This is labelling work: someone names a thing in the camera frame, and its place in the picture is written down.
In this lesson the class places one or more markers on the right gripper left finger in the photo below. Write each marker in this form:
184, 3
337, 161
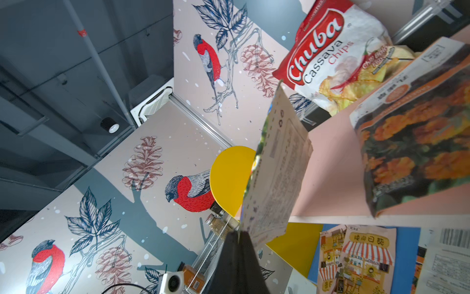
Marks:
224, 279

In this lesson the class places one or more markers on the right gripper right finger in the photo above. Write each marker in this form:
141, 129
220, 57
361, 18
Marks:
249, 272

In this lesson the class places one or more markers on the blue flower seed bag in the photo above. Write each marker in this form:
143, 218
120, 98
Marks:
278, 169

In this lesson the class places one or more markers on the orange flower seed bag top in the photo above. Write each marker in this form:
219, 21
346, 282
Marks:
414, 131

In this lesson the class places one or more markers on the market stall bag lower left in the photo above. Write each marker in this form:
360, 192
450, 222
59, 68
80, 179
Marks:
331, 243

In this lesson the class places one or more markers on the market stall bag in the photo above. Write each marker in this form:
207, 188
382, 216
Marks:
367, 261
331, 243

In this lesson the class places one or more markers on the yellow two-tier shelf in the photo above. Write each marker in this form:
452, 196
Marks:
333, 186

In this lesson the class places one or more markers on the white text seed bag lower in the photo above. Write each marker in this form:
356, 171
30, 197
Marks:
446, 264

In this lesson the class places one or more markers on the red Chuba chips bag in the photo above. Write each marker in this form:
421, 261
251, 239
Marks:
340, 54

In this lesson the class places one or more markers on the orange sauce jar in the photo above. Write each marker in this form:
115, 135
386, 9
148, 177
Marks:
194, 281

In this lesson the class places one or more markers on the silver lid spice jar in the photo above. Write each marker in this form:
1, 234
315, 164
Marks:
218, 226

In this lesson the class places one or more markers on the black lid spice jar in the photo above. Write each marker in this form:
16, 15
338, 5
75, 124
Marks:
217, 210

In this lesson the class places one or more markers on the white wire spice rack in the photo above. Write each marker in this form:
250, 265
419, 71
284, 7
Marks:
207, 261

